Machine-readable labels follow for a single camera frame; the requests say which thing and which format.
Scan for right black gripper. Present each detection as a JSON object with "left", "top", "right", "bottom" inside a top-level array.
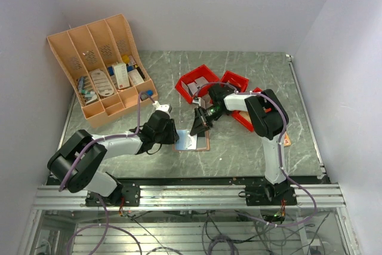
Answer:
[{"left": 190, "top": 105, "right": 225, "bottom": 137}]

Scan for red bin with white cards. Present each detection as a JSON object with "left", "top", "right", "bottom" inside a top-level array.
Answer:
[{"left": 175, "top": 64, "right": 220, "bottom": 104}]

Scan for red bin with gold cards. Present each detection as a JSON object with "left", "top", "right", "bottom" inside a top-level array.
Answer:
[{"left": 231, "top": 87, "right": 263, "bottom": 132}]

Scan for red bin with black cards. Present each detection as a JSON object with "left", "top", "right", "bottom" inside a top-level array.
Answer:
[{"left": 220, "top": 70, "right": 249, "bottom": 92}]

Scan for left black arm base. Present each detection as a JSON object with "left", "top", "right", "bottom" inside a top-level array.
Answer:
[{"left": 85, "top": 182, "right": 141, "bottom": 207}]

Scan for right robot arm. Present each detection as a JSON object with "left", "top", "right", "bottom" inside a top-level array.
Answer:
[{"left": 190, "top": 82, "right": 289, "bottom": 205}]

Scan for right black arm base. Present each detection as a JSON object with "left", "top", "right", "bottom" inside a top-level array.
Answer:
[{"left": 238, "top": 181, "right": 297, "bottom": 206}]

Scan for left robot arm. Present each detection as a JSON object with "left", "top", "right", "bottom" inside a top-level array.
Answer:
[{"left": 47, "top": 110, "right": 179, "bottom": 205}]

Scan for white cards stack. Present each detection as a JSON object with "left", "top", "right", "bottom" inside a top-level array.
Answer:
[{"left": 181, "top": 76, "right": 208, "bottom": 96}]

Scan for blue capped bottle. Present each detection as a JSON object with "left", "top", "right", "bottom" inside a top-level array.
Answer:
[{"left": 140, "top": 90, "right": 153, "bottom": 101}]

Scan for white small box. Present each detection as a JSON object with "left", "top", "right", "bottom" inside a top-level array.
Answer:
[{"left": 128, "top": 69, "right": 144, "bottom": 85}]

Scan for white red box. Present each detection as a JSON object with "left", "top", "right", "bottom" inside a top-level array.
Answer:
[{"left": 112, "top": 63, "right": 130, "bottom": 90}]

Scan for white oval remote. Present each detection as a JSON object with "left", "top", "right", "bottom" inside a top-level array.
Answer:
[{"left": 90, "top": 69, "right": 114, "bottom": 97}]

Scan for yellow small item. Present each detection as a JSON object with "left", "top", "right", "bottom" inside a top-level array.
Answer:
[{"left": 121, "top": 55, "right": 131, "bottom": 65}]

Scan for orange spiral notebook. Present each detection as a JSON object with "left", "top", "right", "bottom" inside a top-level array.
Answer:
[{"left": 284, "top": 133, "right": 291, "bottom": 146}]

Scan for pens bundle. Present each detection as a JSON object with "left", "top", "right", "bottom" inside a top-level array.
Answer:
[{"left": 77, "top": 76, "right": 98, "bottom": 106}]

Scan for orange desk organizer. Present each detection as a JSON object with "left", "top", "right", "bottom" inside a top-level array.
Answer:
[{"left": 47, "top": 14, "right": 159, "bottom": 128}]

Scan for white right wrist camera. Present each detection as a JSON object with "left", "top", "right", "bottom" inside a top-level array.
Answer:
[{"left": 192, "top": 94, "right": 212, "bottom": 109}]

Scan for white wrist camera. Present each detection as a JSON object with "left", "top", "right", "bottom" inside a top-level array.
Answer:
[
  {"left": 152, "top": 101, "right": 172, "bottom": 114},
  {"left": 192, "top": 94, "right": 212, "bottom": 109}
]

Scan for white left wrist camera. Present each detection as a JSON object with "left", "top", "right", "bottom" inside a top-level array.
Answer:
[{"left": 152, "top": 101, "right": 172, "bottom": 114}]

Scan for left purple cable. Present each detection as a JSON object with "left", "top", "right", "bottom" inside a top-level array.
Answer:
[{"left": 58, "top": 90, "right": 158, "bottom": 255}]

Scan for loose cables under table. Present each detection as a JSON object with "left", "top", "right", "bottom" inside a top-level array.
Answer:
[{"left": 65, "top": 204, "right": 329, "bottom": 255}]

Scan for aluminium rail frame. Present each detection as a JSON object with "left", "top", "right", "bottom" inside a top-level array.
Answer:
[{"left": 18, "top": 184, "right": 361, "bottom": 254}]

